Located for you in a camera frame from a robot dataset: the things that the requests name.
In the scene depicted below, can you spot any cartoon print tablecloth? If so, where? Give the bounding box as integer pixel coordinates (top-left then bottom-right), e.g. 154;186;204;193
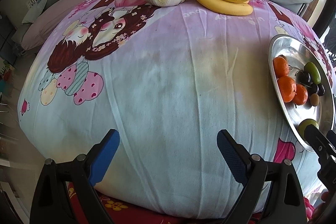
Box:
18;0;335;218

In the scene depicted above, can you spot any round steel plate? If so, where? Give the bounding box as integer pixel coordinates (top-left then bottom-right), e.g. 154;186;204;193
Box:
268;34;335;152

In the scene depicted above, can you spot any brown longan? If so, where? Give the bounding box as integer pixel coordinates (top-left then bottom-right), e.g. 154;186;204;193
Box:
309;93;320;106

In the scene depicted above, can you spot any bottom yellow banana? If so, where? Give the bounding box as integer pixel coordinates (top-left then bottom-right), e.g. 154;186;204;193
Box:
196;0;253;16

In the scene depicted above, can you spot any dark cherry with stem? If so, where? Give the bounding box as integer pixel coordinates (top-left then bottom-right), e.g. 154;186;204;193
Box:
295;71;312;86

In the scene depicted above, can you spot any green jujube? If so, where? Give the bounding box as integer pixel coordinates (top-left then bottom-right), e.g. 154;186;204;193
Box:
303;61;321;84
297;118;320;139

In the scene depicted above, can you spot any orange tangerine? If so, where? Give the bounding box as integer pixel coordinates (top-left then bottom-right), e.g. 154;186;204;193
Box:
292;84;308;106
277;76;296;103
273;56;289;79

